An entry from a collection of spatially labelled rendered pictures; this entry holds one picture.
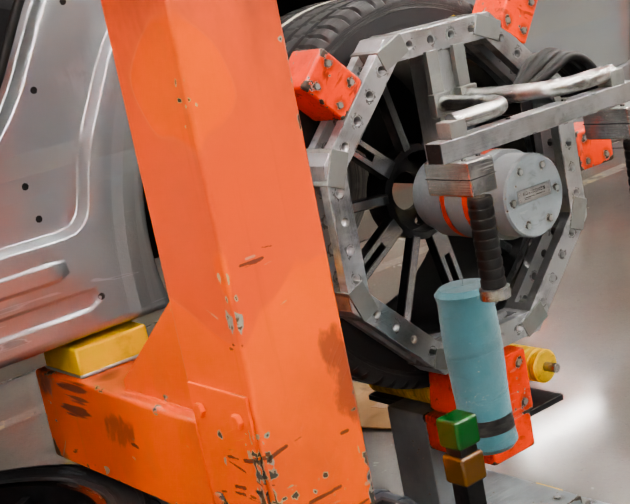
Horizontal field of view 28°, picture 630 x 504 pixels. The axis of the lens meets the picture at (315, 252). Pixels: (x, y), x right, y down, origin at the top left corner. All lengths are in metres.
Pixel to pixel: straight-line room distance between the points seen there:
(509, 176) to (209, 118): 0.54
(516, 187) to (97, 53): 0.70
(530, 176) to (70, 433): 0.86
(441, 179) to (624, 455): 1.45
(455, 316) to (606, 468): 1.21
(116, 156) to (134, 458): 0.48
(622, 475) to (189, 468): 1.40
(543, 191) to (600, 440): 1.34
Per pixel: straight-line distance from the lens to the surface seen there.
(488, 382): 1.90
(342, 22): 1.97
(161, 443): 1.85
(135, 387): 1.91
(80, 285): 2.03
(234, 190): 1.54
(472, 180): 1.71
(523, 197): 1.89
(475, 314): 1.87
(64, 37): 2.04
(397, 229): 2.06
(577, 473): 3.01
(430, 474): 2.25
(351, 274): 1.87
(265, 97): 1.57
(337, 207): 1.84
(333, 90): 1.84
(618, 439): 3.16
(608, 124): 1.98
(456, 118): 1.74
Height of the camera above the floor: 1.25
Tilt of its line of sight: 13 degrees down
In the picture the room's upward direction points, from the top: 11 degrees counter-clockwise
